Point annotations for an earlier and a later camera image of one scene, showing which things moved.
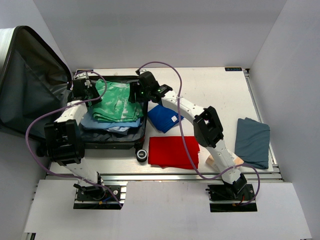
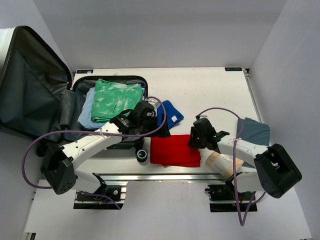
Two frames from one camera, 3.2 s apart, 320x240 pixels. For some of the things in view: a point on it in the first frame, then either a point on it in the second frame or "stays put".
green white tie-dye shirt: x=115 y=106 stays put
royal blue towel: x=162 y=118 stays put
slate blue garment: x=252 y=143 stays put
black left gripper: x=92 y=87 -> x=164 y=132
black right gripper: x=133 y=87 -> x=193 y=142
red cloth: x=172 y=152 stays put
